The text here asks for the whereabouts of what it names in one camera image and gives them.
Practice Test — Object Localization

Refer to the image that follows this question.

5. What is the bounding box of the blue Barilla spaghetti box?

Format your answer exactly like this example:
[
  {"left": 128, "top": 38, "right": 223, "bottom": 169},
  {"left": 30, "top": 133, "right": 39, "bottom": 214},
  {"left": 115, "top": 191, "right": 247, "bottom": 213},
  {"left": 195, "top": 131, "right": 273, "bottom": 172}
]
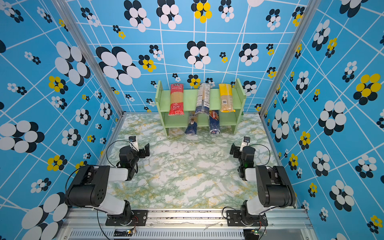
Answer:
[{"left": 209, "top": 110, "right": 221, "bottom": 135}]

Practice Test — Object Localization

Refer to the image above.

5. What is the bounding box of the blue clear spaghetti bag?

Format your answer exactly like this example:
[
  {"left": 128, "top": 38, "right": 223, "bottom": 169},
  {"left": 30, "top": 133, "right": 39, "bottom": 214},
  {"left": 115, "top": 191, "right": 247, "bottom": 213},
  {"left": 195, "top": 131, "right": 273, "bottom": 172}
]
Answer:
[{"left": 185, "top": 112, "right": 198, "bottom": 136}]

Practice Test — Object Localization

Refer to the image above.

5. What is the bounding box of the clear white-label spaghetti bag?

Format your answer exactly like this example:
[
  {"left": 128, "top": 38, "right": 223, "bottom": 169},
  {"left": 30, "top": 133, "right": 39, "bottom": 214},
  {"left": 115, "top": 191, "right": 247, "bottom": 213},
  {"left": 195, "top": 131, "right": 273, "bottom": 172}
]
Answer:
[{"left": 195, "top": 84, "right": 211, "bottom": 115}]

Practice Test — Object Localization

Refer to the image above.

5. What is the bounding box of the red spaghetti bag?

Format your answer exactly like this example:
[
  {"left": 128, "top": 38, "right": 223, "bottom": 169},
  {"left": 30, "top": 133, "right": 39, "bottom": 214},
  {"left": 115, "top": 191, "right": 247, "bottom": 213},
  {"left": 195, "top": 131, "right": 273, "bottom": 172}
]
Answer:
[{"left": 169, "top": 83, "right": 185, "bottom": 116}]

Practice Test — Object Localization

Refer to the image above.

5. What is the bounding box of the yellow top spaghetti bag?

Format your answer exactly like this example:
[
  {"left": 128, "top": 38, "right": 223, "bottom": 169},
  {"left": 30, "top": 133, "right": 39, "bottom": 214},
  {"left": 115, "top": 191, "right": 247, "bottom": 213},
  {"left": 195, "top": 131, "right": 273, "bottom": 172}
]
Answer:
[{"left": 219, "top": 84, "right": 236, "bottom": 113}]

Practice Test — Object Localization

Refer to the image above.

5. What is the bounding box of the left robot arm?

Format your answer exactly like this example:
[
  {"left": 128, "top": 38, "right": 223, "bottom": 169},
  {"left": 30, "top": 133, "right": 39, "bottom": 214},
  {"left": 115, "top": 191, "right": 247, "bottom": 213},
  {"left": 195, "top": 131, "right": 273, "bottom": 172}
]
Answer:
[{"left": 66, "top": 143, "right": 150, "bottom": 227}]

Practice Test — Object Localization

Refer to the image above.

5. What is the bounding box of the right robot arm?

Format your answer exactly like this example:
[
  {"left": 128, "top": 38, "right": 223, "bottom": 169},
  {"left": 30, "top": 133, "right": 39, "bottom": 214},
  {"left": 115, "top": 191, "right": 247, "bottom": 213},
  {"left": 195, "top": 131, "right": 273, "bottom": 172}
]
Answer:
[{"left": 227, "top": 144, "right": 296, "bottom": 227}]

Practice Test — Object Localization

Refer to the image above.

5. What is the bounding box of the light green wooden shelf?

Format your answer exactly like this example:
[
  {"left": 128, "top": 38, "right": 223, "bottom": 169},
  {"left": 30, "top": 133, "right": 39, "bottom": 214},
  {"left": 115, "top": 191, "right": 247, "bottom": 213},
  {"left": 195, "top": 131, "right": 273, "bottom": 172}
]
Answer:
[{"left": 155, "top": 79, "right": 247, "bottom": 136}]

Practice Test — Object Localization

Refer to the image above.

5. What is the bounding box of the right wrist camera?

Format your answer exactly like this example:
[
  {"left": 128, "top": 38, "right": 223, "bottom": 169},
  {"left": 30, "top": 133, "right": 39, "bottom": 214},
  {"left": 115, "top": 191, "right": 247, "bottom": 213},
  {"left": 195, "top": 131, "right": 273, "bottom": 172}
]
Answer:
[{"left": 240, "top": 137, "right": 251, "bottom": 152}]

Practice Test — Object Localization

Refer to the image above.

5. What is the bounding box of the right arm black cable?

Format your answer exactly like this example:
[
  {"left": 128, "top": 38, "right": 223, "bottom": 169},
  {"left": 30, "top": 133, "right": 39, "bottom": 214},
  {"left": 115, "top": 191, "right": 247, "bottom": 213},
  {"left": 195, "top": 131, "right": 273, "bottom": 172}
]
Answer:
[{"left": 221, "top": 143, "right": 271, "bottom": 240}]

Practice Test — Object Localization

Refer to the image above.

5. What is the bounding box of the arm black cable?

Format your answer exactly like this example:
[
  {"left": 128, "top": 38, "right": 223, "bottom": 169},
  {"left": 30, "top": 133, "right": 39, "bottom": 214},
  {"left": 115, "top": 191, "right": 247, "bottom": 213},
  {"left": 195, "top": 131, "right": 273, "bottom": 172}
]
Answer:
[
  {"left": 64, "top": 139, "right": 133, "bottom": 240},
  {"left": 221, "top": 143, "right": 271, "bottom": 240}
]

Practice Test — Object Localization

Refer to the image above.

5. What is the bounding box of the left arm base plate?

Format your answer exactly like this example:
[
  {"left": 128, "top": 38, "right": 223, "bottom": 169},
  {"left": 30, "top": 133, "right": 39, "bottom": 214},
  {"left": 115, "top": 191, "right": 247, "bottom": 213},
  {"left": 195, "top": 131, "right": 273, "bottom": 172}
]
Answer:
[{"left": 105, "top": 210, "right": 149, "bottom": 227}]

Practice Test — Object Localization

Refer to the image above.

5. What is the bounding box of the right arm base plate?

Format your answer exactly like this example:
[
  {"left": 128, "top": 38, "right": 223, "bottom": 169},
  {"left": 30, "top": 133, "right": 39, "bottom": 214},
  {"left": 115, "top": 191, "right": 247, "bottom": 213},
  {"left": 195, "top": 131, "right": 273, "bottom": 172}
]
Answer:
[{"left": 224, "top": 210, "right": 268, "bottom": 228}]

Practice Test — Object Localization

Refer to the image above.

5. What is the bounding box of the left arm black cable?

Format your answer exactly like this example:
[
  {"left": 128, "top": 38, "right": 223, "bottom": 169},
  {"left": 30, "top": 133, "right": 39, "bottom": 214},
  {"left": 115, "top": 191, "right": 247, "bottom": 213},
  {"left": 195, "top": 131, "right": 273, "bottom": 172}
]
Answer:
[{"left": 64, "top": 139, "right": 133, "bottom": 240}]

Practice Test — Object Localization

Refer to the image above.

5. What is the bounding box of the aluminium front rail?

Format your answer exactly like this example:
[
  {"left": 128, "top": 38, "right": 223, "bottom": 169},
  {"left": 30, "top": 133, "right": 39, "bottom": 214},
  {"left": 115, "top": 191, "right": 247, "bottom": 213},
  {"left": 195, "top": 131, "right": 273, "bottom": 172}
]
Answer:
[{"left": 57, "top": 209, "right": 317, "bottom": 240}]

